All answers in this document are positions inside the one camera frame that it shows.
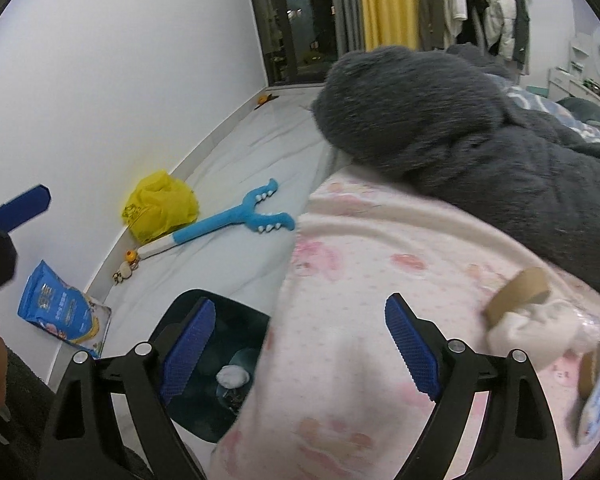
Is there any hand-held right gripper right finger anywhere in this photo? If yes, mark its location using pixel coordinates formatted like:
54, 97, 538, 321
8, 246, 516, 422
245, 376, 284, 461
384, 293, 565, 480

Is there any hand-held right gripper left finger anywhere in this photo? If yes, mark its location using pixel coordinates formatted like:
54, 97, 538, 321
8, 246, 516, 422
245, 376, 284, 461
42, 298, 217, 480

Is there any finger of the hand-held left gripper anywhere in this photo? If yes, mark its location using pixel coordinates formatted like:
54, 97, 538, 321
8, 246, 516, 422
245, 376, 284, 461
0, 185, 52, 233

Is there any dark trash bin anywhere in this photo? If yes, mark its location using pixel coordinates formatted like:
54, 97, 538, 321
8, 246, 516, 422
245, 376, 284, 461
155, 288, 272, 443

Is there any pink printed bed sheet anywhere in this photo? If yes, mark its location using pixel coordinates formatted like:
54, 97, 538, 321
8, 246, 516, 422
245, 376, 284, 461
207, 167, 600, 480

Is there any yellow plastic bag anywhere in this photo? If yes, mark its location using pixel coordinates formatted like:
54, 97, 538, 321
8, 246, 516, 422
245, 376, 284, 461
121, 171, 200, 243

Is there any blue plush claw toy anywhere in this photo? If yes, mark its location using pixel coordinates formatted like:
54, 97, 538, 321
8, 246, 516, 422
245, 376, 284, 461
137, 178, 297, 261

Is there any dark grey fleece blanket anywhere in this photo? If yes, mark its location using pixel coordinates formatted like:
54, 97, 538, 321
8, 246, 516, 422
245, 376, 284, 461
312, 44, 600, 306

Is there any blue patterned duvet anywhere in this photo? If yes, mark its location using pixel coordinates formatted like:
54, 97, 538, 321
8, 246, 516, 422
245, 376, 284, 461
500, 75, 600, 143

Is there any dark blue pillow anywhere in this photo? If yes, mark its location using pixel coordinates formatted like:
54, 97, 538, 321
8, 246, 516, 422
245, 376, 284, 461
555, 97, 600, 125

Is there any white dresser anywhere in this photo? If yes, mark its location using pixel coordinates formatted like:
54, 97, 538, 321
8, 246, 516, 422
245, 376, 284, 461
547, 30, 600, 107

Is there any glass balcony door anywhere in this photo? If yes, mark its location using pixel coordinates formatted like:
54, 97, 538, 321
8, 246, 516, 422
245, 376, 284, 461
243, 0, 341, 86

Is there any grey hanging coat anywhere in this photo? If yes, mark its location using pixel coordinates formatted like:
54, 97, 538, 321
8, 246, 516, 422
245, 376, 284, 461
510, 0, 532, 68

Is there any yellow curtain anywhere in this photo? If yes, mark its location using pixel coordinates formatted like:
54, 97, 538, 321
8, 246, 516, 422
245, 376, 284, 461
355, 0, 421, 52

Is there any beige hanging shirt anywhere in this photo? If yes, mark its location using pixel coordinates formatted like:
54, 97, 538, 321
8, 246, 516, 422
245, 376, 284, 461
420, 0, 468, 50

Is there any white puffer jacket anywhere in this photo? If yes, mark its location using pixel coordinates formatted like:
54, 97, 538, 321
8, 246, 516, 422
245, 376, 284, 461
482, 0, 518, 56

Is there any grey curtain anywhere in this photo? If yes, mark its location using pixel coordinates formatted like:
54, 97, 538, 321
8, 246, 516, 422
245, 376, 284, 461
325, 0, 366, 58

